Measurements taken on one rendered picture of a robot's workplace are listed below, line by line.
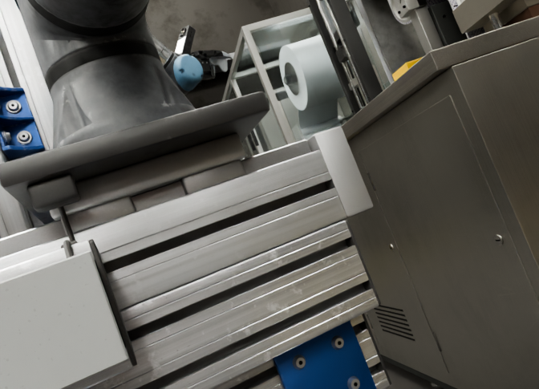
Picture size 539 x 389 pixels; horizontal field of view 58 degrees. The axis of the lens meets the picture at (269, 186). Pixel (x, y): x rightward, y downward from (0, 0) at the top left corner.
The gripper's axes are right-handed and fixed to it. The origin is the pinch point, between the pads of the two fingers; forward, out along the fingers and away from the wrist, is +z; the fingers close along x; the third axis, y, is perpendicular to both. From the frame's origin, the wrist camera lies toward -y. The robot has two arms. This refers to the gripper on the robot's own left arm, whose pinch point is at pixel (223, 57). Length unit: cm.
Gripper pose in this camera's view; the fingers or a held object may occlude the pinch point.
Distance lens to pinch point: 154.5
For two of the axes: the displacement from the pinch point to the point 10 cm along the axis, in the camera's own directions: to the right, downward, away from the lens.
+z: 6.7, -2.0, 7.2
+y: 2.7, 9.6, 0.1
